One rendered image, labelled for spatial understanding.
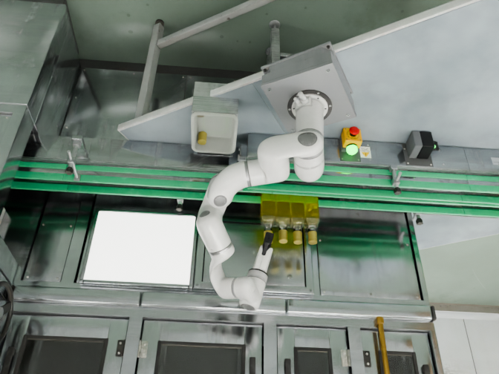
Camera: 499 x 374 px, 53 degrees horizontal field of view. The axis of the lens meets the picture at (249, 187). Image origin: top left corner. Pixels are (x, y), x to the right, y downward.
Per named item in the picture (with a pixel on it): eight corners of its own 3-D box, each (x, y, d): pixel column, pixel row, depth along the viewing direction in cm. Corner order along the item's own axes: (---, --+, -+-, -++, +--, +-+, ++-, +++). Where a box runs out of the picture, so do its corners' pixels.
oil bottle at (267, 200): (260, 185, 213) (260, 228, 200) (261, 176, 208) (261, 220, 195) (273, 185, 213) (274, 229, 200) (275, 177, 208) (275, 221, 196)
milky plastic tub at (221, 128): (193, 136, 207) (191, 152, 202) (192, 96, 189) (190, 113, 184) (235, 138, 208) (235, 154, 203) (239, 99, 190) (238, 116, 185)
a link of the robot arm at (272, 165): (249, 171, 168) (243, 136, 155) (321, 159, 167) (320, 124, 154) (252, 193, 162) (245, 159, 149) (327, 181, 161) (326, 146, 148)
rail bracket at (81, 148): (80, 145, 209) (67, 189, 195) (72, 116, 195) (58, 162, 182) (92, 146, 209) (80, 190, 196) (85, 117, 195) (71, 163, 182)
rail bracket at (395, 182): (386, 168, 202) (391, 195, 195) (392, 156, 196) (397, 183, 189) (396, 168, 203) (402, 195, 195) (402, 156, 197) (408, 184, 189)
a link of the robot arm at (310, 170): (295, 151, 173) (294, 187, 163) (292, 122, 163) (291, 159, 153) (324, 150, 171) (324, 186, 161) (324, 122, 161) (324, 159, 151)
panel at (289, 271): (96, 211, 213) (79, 286, 193) (96, 207, 211) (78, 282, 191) (308, 223, 218) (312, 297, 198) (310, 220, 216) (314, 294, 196)
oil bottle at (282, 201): (274, 186, 213) (275, 229, 201) (275, 178, 209) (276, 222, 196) (287, 187, 214) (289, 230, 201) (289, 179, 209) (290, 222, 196)
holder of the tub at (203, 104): (194, 143, 212) (192, 157, 207) (193, 95, 190) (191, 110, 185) (235, 146, 213) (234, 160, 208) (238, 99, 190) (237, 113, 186)
